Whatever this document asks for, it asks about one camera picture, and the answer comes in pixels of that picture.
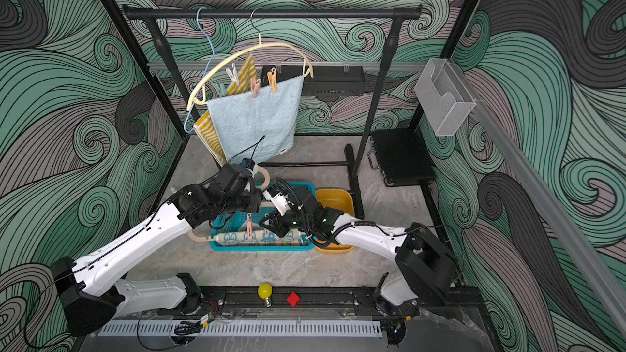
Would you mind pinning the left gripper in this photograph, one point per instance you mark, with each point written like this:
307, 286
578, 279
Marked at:
255, 200

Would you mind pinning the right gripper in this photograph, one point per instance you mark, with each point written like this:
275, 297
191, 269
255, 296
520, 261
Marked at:
275, 218

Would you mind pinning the pink clothespin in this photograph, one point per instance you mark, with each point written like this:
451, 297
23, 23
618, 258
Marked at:
249, 228
255, 85

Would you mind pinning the bunny pattern towel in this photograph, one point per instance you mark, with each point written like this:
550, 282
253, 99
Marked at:
263, 238

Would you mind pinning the pink wooden hanger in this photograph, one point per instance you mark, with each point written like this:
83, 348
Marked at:
197, 206

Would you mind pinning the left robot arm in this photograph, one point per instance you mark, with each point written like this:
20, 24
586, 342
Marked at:
93, 289

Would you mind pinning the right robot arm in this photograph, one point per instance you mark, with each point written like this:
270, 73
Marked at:
426, 266

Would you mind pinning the cream plastic hanger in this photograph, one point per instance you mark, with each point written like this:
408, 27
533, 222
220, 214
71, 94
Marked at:
246, 67

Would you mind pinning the teal perforated plastic basket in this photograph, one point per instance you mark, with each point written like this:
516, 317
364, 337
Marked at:
231, 222

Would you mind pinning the yellow plastic tray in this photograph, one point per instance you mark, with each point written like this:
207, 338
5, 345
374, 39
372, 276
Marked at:
338, 199

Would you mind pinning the light blue towel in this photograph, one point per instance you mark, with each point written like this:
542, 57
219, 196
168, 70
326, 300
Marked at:
260, 128

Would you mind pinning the red diamond marker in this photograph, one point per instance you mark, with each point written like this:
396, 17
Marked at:
293, 299

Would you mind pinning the yellow light bulb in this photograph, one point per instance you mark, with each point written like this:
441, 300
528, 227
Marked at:
265, 291

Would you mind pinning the green clothespin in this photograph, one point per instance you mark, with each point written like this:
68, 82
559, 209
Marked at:
221, 90

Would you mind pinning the pink clothespin on blue towel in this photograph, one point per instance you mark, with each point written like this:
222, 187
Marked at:
255, 85

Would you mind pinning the black case on floor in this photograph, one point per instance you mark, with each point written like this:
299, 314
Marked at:
402, 158

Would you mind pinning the orange clothespin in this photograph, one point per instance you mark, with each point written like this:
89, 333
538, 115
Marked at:
272, 80

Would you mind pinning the black clothes rack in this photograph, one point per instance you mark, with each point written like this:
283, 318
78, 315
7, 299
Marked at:
352, 159

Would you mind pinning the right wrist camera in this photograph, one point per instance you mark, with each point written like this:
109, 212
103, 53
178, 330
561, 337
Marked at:
278, 200

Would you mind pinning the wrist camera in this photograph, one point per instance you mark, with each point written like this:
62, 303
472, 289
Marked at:
250, 165
278, 200

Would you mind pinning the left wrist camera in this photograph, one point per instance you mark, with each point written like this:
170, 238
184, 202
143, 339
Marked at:
250, 165

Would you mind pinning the white slotted cable duct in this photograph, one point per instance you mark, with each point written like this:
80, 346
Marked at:
249, 328

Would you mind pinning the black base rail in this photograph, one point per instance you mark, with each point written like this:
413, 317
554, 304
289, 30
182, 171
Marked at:
229, 302

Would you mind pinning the clear acrylic wall box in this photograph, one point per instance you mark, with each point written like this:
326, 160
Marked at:
445, 96

